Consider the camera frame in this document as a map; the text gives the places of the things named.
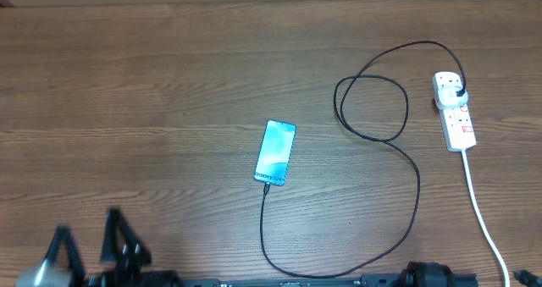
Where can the white power extension strip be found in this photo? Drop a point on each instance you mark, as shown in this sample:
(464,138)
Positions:
(456,123)

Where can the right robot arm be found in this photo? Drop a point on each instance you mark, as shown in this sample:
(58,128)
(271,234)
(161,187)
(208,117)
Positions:
(426,274)

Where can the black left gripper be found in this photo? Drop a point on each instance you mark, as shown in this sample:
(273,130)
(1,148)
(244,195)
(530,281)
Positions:
(126,273)

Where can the blue Samsung Galaxy smartphone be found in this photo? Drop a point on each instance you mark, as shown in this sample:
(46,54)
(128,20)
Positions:
(275,151)

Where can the white charger plug adapter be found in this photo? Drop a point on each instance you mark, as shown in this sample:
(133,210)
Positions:
(448,98)

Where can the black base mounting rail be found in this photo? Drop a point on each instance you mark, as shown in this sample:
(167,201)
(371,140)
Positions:
(365,280)

